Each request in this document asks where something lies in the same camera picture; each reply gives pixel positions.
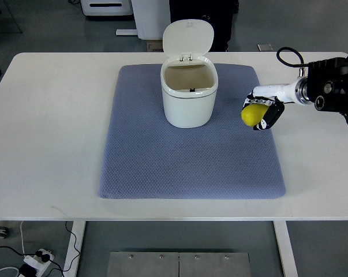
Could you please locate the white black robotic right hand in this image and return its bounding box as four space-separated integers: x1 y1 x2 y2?
242 81 297 130

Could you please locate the yellow lemon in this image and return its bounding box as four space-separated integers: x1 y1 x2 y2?
241 104 269 127

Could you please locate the white trash bin with lid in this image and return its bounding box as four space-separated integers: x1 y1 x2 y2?
160 19 218 128

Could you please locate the grey floor outlet plate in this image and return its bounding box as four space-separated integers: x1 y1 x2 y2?
257 43 273 52

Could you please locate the person in dark trousers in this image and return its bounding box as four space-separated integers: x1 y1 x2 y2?
169 0 239 52

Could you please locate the cardboard box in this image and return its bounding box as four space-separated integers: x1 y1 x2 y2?
146 40 163 52

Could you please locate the blue quilted mat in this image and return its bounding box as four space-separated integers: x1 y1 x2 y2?
99 63 286 199

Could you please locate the right white table leg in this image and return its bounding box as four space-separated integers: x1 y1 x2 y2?
273 220 298 277

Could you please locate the white table leg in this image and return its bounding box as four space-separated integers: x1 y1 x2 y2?
273 220 298 277
63 220 86 277

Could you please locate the white cabinet on foot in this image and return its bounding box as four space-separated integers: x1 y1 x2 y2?
115 0 171 40

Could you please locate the white appliance with dark slot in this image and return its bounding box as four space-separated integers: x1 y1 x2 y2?
80 0 133 16

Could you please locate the metal floor plate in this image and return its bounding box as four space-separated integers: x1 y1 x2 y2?
107 252 251 276

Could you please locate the left white table leg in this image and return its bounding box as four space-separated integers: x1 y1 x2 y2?
63 220 86 277

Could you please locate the white power strip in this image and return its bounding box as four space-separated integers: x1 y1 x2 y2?
19 249 54 276

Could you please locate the white cable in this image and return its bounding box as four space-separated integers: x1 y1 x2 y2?
0 221 27 277

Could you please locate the black power cable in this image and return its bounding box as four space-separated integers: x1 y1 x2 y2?
0 221 81 277

